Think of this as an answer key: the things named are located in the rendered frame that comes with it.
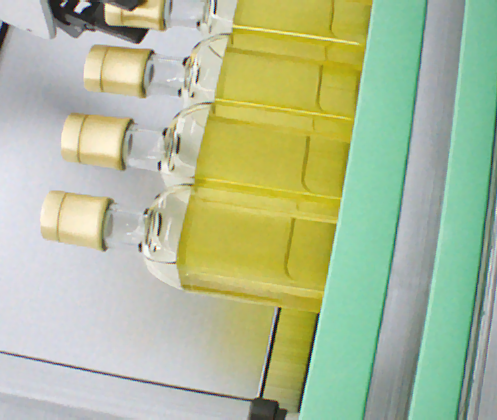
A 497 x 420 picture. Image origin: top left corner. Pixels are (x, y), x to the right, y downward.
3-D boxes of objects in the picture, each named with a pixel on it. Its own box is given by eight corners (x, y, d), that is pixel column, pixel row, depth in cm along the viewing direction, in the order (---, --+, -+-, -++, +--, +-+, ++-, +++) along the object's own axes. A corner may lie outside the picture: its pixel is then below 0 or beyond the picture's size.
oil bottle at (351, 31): (495, 45, 91) (212, 2, 94) (504, 0, 86) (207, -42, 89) (489, 108, 89) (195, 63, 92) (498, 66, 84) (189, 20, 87)
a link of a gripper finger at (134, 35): (68, 36, 96) (142, 63, 94) (62, 13, 93) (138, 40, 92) (89, 6, 97) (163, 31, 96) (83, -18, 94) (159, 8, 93)
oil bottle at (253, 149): (482, 180, 86) (176, 133, 89) (491, 140, 81) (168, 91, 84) (473, 254, 84) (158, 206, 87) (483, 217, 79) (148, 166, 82)
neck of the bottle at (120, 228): (151, 220, 85) (83, 209, 86) (146, 199, 82) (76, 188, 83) (141, 261, 84) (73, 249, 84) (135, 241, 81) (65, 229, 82)
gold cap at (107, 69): (157, 66, 91) (100, 59, 91) (152, 39, 87) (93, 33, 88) (145, 108, 89) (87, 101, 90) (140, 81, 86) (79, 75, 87)
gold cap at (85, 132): (137, 134, 88) (78, 126, 88) (131, 108, 85) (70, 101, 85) (125, 180, 86) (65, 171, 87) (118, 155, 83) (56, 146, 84)
